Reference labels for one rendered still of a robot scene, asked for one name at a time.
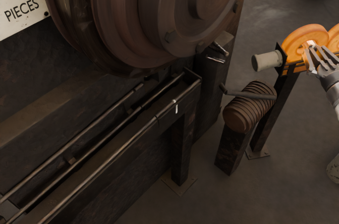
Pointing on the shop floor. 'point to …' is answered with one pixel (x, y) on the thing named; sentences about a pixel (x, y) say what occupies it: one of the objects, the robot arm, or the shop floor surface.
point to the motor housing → (241, 124)
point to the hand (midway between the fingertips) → (306, 41)
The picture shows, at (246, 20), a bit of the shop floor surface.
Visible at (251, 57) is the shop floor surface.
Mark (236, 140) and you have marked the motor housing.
